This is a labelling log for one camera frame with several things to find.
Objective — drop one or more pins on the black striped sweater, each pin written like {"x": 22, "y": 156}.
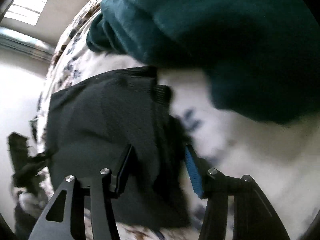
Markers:
{"x": 90, "y": 124}

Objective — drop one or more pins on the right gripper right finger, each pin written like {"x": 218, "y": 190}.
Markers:
{"x": 254, "y": 216}

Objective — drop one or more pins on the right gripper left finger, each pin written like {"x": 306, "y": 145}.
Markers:
{"x": 63, "y": 217}

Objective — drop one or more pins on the teal fleece blanket pile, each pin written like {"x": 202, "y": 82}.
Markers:
{"x": 261, "y": 56}

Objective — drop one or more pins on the left grey-blue curtain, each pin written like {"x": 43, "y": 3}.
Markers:
{"x": 26, "y": 45}

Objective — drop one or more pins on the window with bars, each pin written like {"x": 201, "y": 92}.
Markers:
{"x": 26, "y": 11}

